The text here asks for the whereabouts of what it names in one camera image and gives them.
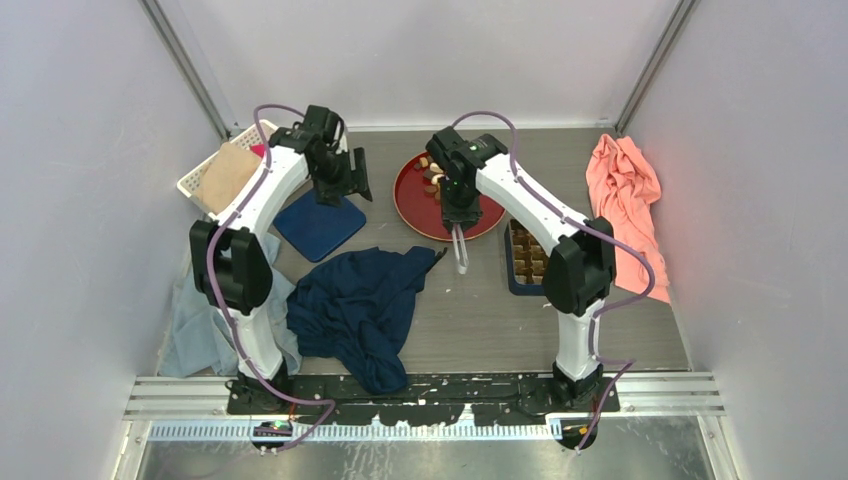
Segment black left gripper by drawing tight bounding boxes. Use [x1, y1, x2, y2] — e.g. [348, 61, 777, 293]
[312, 147, 371, 208]

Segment clear plastic metal tongs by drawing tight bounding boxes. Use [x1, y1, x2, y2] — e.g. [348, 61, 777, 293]
[451, 223, 469, 275]

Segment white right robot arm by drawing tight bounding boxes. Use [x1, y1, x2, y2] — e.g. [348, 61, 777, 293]
[426, 127, 616, 411]

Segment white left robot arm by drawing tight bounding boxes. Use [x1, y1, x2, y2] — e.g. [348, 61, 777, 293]
[189, 105, 373, 413]

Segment blue chocolate tin box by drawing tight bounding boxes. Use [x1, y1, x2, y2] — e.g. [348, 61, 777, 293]
[504, 219, 549, 296]

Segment red round tray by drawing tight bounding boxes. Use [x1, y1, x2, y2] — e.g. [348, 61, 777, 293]
[393, 153, 505, 242]

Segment blue tin lid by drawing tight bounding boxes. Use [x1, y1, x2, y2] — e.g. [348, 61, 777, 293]
[272, 189, 366, 263]

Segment pink magenta cloth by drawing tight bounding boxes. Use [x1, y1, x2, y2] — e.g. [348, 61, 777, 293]
[249, 144, 266, 158]

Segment beige cloth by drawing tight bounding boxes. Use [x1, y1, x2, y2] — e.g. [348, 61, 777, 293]
[195, 143, 262, 215]

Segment dark blue cloth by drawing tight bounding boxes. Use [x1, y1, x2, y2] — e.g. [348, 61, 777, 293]
[286, 246, 445, 395]

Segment salmon pink cloth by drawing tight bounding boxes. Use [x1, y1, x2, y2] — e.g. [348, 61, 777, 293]
[585, 134, 670, 303]

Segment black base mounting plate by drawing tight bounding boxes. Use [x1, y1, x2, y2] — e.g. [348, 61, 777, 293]
[225, 373, 620, 427]

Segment light blue cloth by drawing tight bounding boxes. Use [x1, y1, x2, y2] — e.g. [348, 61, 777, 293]
[158, 268, 303, 378]

